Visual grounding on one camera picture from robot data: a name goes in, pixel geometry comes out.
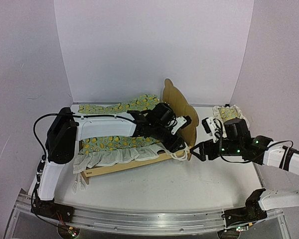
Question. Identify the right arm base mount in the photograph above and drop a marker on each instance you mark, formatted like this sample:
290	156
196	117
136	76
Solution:
250	213

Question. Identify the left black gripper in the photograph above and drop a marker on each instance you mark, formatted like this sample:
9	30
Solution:
173	142

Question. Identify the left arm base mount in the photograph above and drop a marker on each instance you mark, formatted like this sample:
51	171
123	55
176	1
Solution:
52	210

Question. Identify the small lemon print pillow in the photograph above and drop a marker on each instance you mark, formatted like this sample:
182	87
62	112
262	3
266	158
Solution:
227	113

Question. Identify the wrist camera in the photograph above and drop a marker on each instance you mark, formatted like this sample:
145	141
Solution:
210	126
180	123

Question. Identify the lemon print ruffled mattress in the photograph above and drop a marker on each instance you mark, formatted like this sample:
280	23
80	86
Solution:
110	150

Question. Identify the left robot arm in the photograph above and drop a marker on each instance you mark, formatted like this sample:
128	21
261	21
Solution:
160	123

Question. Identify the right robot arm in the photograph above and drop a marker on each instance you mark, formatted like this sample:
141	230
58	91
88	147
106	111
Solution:
233	138

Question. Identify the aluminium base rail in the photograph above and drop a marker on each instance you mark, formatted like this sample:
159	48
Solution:
86	223

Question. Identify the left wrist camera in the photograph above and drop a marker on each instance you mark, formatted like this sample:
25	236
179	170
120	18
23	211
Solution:
180	123

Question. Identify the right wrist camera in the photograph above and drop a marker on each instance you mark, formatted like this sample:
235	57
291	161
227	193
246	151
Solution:
210	126

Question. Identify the wooden pet bed frame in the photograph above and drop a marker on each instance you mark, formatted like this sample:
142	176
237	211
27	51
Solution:
177	101

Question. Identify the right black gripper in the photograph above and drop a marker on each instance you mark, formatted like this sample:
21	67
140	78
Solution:
208	149

